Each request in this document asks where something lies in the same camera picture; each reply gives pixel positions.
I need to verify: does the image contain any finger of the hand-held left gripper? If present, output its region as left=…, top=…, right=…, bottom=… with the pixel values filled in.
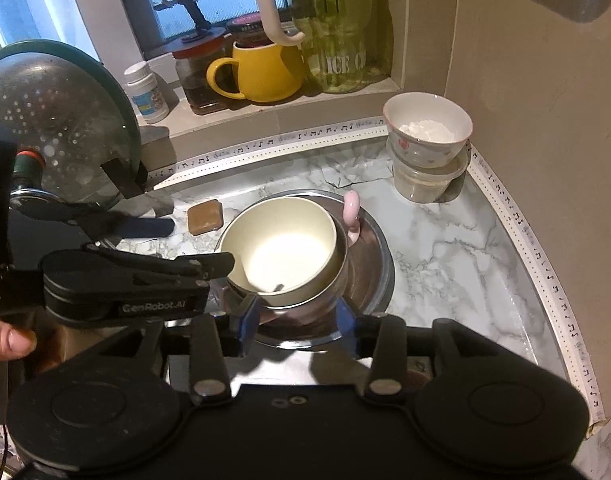
left=60, top=202, right=175, bottom=238
left=82, top=242, right=236, bottom=291

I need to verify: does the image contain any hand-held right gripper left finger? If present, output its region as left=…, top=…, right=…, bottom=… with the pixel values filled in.
left=92, top=294, right=261, bottom=403

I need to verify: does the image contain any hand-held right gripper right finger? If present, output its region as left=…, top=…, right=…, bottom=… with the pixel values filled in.
left=335, top=300, right=496, bottom=403

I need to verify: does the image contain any small steel bowl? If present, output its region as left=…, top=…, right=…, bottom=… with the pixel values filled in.
left=212, top=199, right=353, bottom=313

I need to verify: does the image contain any large steel bowl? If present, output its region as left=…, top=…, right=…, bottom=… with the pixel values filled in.
left=208, top=189, right=396, bottom=348

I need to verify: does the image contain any cream cup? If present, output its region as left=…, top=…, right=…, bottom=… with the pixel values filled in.
left=219, top=195, right=347, bottom=309

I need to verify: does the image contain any person's left hand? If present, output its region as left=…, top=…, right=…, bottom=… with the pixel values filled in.
left=0, top=317, right=38, bottom=363

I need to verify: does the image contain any brown wooden block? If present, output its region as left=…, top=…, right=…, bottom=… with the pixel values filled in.
left=186, top=199, right=225, bottom=236

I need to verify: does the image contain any white pill bottle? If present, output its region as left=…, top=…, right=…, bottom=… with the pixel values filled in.
left=122, top=60, right=170, bottom=125

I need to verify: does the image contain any glass lid with green rim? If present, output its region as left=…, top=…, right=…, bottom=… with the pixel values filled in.
left=0, top=40, right=148, bottom=211

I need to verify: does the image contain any glass jar red lid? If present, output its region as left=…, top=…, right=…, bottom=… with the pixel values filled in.
left=171, top=32, right=233, bottom=116

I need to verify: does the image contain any clear plastic lidded container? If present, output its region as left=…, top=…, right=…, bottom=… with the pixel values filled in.
left=385, top=140, right=471, bottom=204

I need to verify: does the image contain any white floral bowl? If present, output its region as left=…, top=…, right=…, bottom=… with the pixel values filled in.
left=383, top=91, right=473, bottom=168

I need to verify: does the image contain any yellow mug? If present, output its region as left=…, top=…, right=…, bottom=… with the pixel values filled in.
left=205, top=40, right=306, bottom=103

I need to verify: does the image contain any jar dark red lid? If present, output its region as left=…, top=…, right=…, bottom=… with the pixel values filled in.
left=225, top=15, right=266, bottom=48

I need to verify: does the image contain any black metal phone stand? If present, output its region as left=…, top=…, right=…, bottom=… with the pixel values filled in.
left=152, top=0, right=226, bottom=43

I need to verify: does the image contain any pink plastic handle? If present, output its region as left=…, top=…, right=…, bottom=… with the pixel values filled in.
left=343, top=191, right=362, bottom=248

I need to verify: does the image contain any dark bottle orange ring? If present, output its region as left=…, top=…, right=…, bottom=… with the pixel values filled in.
left=15, top=147, right=48, bottom=191

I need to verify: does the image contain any glass pitcher white handle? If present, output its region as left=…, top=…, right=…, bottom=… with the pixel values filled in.
left=255, top=0, right=391, bottom=96

